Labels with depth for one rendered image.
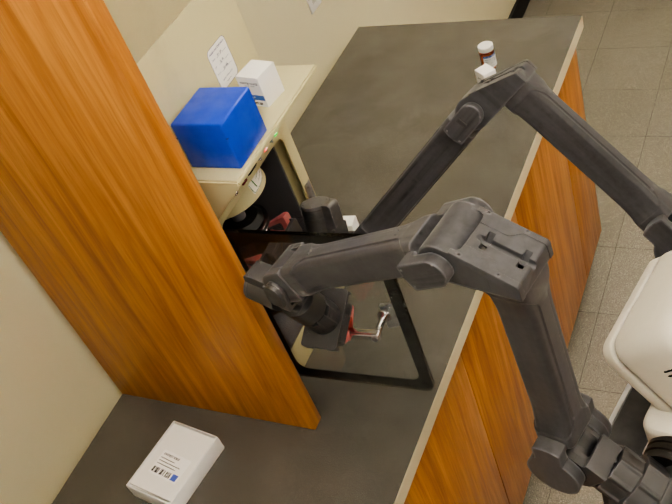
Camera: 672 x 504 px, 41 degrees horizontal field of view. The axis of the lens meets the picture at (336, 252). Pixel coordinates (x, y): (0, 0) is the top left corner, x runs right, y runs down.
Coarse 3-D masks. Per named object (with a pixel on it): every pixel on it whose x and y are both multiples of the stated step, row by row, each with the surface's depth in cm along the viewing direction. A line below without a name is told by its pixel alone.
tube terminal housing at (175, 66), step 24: (192, 0) 146; (216, 0) 152; (192, 24) 147; (216, 24) 152; (240, 24) 158; (168, 48) 142; (192, 48) 147; (240, 48) 159; (144, 72) 137; (168, 72) 142; (192, 72) 147; (168, 96) 142; (168, 120) 143; (288, 144) 175; (288, 168) 181; (240, 192) 162
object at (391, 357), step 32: (256, 256) 155; (352, 288) 152; (384, 288) 149; (288, 320) 166; (288, 352) 174; (320, 352) 170; (352, 352) 166; (384, 352) 162; (416, 352) 159; (384, 384) 170; (416, 384) 166
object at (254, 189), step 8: (256, 176) 171; (264, 176) 173; (256, 184) 170; (264, 184) 172; (248, 192) 168; (256, 192) 169; (240, 200) 167; (248, 200) 168; (240, 208) 168; (232, 216) 168
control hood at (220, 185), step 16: (288, 80) 159; (304, 80) 157; (288, 96) 155; (272, 112) 153; (288, 112) 153; (272, 128) 149; (256, 160) 146; (208, 176) 145; (224, 176) 143; (240, 176) 142; (208, 192) 146; (224, 192) 144; (224, 208) 148
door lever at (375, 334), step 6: (378, 312) 154; (384, 312) 153; (378, 318) 155; (384, 318) 153; (390, 318) 154; (378, 324) 152; (384, 324) 153; (348, 330) 154; (354, 330) 153; (360, 330) 153; (366, 330) 152; (372, 330) 152; (378, 330) 151; (354, 336) 153; (360, 336) 152; (366, 336) 152; (372, 336) 151; (378, 336) 151
